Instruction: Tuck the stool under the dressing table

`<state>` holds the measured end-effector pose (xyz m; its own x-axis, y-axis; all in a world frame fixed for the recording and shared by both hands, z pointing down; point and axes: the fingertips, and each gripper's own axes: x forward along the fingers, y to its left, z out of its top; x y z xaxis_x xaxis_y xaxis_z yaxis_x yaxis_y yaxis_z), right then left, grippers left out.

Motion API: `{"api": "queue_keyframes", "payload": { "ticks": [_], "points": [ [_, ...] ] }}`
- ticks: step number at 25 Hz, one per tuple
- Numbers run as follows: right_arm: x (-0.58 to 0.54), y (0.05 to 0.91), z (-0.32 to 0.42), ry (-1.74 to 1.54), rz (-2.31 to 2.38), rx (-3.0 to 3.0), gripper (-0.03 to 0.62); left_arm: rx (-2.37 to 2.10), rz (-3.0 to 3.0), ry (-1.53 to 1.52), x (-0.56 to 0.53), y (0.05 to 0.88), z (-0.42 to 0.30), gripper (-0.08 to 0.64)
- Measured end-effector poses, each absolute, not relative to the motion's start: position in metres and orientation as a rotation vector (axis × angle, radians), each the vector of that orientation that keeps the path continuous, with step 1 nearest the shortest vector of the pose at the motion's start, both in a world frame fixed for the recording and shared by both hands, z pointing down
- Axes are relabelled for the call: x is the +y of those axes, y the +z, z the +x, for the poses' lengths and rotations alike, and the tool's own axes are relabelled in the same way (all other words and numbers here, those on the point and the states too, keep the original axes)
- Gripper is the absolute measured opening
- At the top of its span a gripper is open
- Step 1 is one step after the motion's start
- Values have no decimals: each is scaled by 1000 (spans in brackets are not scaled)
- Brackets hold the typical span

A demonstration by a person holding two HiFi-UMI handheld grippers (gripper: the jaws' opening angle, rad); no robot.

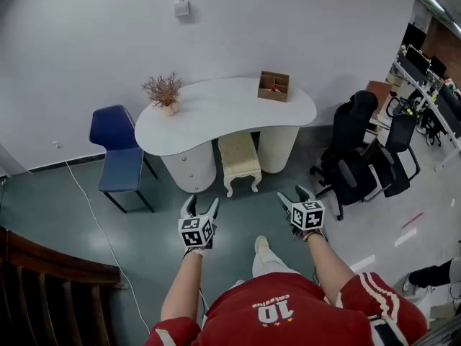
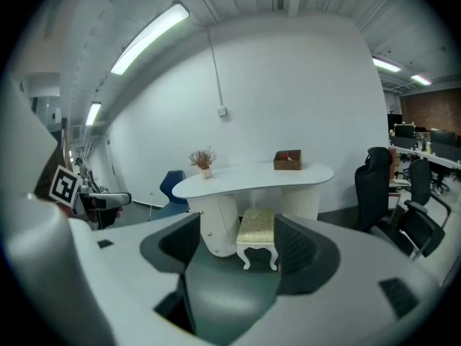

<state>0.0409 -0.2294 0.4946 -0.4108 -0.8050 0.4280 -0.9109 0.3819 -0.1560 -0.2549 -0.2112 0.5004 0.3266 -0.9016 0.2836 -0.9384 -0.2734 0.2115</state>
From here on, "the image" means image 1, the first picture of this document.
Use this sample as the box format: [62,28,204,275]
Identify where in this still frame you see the tall black office chair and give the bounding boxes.
[309,90,395,222]

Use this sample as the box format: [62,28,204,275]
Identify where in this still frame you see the row of office desks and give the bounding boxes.
[385,19,461,147]

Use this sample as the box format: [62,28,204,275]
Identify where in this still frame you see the brown wooden cabinet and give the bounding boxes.
[365,80,393,129]

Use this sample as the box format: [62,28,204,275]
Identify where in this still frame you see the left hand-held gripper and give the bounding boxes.
[177,193,220,249]

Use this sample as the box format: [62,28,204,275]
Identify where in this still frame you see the white floor cable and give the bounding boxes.
[64,160,151,334]

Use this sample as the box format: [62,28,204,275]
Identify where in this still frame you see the person's beige trousers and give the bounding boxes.
[230,249,300,288]

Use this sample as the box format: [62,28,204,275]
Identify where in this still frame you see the blue padded chair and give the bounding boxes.
[89,105,159,214]

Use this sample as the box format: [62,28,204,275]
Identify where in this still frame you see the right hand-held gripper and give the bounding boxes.
[277,185,326,240]

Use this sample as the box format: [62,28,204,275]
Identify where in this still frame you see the brown wooden organizer box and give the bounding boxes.
[256,71,290,103]

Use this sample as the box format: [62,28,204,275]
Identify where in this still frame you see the person's red shirt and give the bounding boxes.
[143,271,429,346]

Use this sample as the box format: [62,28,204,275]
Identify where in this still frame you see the black mesh office chair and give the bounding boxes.
[363,112,421,203]

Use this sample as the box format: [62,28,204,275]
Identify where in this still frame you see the person's left forearm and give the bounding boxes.
[160,254,202,324]

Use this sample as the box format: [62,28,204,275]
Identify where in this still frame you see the dark wooden stair railing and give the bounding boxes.
[0,225,122,346]

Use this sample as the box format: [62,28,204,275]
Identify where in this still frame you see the cream upholstered stool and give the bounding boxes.
[217,135,262,198]

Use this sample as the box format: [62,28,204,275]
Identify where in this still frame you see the white curved desk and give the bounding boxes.
[134,76,318,194]

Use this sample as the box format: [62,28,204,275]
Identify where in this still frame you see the dried plant in pot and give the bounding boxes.
[141,71,184,117]

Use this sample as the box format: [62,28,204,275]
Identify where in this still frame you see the person's right forearm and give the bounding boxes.
[308,234,357,306]

